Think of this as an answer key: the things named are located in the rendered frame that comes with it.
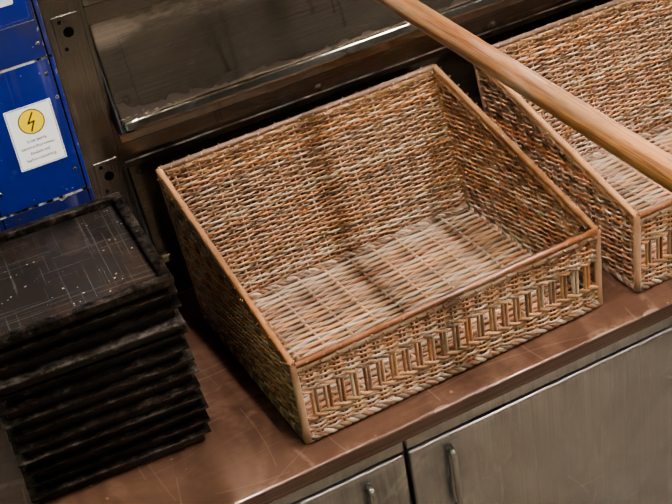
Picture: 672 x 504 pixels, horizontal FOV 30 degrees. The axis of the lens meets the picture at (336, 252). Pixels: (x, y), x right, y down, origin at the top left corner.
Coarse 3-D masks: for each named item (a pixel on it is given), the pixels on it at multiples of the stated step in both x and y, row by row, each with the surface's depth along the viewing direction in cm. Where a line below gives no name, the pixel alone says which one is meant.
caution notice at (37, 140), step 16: (16, 112) 193; (32, 112) 194; (48, 112) 195; (16, 128) 194; (32, 128) 195; (48, 128) 196; (16, 144) 195; (32, 144) 196; (48, 144) 198; (32, 160) 198; (48, 160) 199
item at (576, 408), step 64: (320, 256) 228; (192, 320) 218; (576, 320) 202; (640, 320) 201; (256, 384) 200; (448, 384) 194; (512, 384) 194; (576, 384) 202; (640, 384) 209; (0, 448) 196; (192, 448) 190; (256, 448) 188; (320, 448) 186; (384, 448) 187; (448, 448) 194; (512, 448) 202; (576, 448) 209; (640, 448) 217
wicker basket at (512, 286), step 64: (320, 128) 219; (384, 128) 224; (448, 128) 228; (192, 192) 211; (320, 192) 221; (384, 192) 226; (448, 192) 232; (512, 192) 216; (192, 256) 209; (256, 256) 218; (384, 256) 224; (448, 256) 221; (512, 256) 218; (576, 256) 197; (256, 320) 186; (320, 320) 211; (384, 320) 208; (448, 320) 190; (512, 320) 197; (320, 384) 183; (384, 384) 189
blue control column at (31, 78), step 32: (0, 32) 186; (32, 32) 188; (0, 64) 188; (32, 64) 191; (0, 96) 191; (32, 96) 193; (64, 96) 195; (0, 128) 193; (64, 128) 198; (0, 160) 195; (64, 160) 200; (0, 192) 198; (32, 192) 200; (64, 192) 203; (0, 224) 200
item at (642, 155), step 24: (384, 0) 165; (408, 0) 161; (432, 24) 155; (456, 24) 153; (456, 48) 151; (480, 48) 147; (504, 72) 142; (528, 72) 140; (528, 96) 139; (552, 96) 135; (576, 120) 132; (600, 120) 129; (600, 144) 129; (624, 144) 125; (648, 144) 124; (648, 168) 122
